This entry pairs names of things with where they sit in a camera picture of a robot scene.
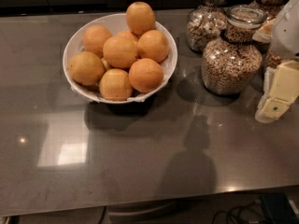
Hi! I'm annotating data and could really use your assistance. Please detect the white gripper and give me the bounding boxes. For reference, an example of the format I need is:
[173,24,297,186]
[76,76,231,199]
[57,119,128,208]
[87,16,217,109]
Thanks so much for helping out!
[252,0,299,123]

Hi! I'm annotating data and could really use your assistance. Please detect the white bowl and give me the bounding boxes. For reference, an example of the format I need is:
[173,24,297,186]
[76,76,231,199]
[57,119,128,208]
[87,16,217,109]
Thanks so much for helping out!
[63,13,178,105]

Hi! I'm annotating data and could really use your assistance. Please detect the left yellowish orange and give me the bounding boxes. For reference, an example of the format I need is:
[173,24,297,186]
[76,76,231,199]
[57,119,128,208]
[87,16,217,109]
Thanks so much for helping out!
[67,51,106,86]

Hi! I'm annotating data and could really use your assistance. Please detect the far right glass jar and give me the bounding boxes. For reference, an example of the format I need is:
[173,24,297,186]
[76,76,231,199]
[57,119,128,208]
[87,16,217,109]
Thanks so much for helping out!
[263,49,282,71]

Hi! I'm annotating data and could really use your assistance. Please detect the front glass cereal jar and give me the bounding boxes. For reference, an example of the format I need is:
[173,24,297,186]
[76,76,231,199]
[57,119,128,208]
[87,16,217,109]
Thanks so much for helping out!
[201,5,267,95]

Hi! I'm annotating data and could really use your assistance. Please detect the back left glass jar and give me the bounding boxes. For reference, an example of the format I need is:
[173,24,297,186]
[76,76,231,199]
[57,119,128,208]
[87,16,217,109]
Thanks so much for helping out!
[186,0,226,53]

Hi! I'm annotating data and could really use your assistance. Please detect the dark box under table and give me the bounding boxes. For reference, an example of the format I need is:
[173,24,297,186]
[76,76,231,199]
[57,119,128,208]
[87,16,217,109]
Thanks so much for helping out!
[260,193,299,224]

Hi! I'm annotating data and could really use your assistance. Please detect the black cables on floor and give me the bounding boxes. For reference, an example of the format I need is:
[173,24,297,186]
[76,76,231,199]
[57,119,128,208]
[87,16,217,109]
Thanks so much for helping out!
[212,201,265,224]

